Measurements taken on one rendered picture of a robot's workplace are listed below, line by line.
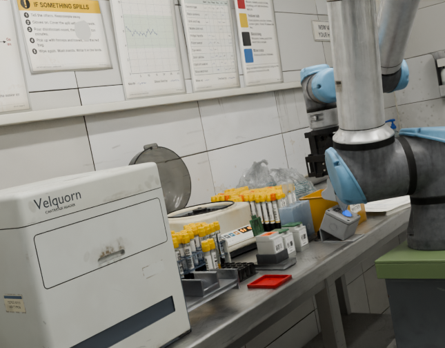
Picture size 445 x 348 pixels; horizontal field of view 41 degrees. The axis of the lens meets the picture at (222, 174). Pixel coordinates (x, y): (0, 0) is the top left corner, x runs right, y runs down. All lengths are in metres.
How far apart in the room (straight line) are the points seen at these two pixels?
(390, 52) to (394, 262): 0.45
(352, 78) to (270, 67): 1.46
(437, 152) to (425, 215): 0.12
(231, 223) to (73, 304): 0.80
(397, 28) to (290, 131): 1.40
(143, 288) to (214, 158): 1.24
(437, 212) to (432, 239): 0.05
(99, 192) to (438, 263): 0.60
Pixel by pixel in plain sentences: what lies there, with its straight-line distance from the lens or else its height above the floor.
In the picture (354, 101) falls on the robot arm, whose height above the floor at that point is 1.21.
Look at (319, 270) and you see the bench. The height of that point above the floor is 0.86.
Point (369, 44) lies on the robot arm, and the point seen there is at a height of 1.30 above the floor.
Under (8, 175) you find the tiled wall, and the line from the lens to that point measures 1.59.
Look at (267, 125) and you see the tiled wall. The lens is 2.47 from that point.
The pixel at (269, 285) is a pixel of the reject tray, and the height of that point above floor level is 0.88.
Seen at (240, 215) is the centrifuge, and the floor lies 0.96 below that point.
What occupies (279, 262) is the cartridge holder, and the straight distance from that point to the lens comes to 1.35.
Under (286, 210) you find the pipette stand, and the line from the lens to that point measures 1.54.
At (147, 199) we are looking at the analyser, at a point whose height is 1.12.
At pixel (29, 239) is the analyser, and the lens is 0.84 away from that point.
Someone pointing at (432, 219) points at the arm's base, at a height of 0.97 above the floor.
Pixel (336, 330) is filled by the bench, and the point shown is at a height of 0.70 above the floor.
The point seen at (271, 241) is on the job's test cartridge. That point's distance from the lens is 1.35.
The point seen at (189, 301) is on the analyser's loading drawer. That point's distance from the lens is 1.10.
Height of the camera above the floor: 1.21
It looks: 4 degrees down
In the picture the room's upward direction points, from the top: 11 degrees counter-clockwise
